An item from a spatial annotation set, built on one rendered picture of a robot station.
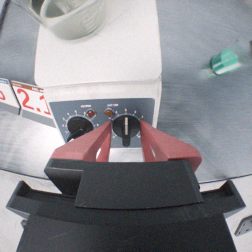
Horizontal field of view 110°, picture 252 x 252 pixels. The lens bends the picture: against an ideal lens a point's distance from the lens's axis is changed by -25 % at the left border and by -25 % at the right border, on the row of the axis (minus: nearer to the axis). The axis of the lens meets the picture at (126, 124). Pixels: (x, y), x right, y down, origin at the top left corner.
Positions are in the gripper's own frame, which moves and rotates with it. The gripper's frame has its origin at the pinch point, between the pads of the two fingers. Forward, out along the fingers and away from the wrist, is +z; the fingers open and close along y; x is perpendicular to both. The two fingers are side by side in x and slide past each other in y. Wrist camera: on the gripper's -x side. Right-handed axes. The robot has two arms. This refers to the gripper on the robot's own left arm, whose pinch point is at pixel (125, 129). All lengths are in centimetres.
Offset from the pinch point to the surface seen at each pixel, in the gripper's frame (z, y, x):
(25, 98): 5.7, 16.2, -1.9
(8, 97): 6.8, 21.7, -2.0
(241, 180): -1.1, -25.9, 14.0
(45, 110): 5.5, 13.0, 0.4
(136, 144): 1.4, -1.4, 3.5
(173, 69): 9.8, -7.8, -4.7
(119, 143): 1.4, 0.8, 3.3
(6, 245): -17, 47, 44
